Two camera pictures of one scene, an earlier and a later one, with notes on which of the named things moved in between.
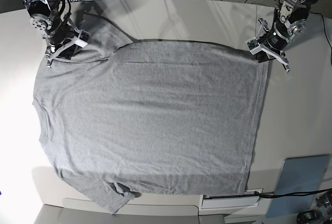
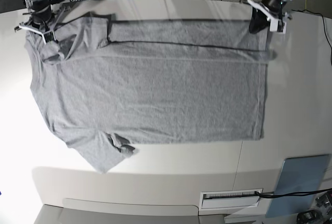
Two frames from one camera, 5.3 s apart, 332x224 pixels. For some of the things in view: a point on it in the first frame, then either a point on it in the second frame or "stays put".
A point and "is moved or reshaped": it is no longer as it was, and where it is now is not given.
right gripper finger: (67, 54) -> (64, 45)
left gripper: (63, 34) -> (44, 23)
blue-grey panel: (299, 175) stays put
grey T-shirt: (157, 118) is moved or reshaped
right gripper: (273, 42) -> (275, 3)
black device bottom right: (312, 217) stays put
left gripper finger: (262, 56) -> (259, 22)
